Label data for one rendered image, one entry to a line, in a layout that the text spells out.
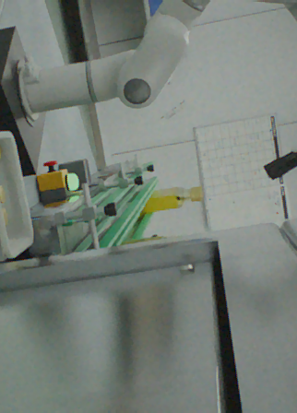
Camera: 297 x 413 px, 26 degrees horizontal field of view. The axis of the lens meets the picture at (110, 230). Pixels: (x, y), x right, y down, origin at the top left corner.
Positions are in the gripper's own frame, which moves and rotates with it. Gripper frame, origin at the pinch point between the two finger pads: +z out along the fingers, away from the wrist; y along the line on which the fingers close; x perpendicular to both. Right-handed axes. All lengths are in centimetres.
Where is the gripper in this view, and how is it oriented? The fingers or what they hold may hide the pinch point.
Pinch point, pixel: (275, 169)
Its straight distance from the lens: 146.5
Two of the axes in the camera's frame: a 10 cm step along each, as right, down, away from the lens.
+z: -8.5, 4.8, 2.0
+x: -5.0, -8.6, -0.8
